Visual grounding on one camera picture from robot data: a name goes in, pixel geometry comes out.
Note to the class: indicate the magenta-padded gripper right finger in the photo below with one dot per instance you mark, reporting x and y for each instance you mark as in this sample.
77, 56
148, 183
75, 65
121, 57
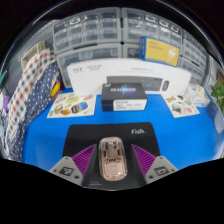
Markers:
161, 170

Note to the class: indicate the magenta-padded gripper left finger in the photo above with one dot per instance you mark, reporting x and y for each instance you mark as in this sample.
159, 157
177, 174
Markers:
66, 170

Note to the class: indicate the transparent pink computer mouse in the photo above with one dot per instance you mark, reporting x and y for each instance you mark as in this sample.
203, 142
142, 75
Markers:
112, 160

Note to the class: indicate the black mouse pad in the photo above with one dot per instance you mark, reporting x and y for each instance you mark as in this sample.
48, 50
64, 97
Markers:
100, 131

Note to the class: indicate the navy polka-dot cloth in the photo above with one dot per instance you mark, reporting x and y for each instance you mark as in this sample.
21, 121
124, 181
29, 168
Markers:
36, 103

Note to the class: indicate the white blue glove box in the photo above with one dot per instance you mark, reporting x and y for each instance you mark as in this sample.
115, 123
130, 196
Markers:
198, 96

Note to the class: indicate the small black cardboard box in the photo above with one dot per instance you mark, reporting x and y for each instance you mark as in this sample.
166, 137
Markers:
123, 96

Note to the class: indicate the red blue checkered cloth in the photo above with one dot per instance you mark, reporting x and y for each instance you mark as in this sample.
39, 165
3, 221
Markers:
28, 86

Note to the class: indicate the green potted plant white pot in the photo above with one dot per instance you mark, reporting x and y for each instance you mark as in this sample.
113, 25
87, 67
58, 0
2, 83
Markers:
219, 96

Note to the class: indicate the white keyboard packaging box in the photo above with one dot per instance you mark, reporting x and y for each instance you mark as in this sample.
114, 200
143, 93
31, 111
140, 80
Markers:
90, 75

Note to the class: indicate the yellow blue flat box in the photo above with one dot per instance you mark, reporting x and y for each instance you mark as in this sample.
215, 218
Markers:
158, 50

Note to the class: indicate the white plastic crate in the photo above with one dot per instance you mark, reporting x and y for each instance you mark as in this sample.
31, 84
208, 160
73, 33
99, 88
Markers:
31, 55

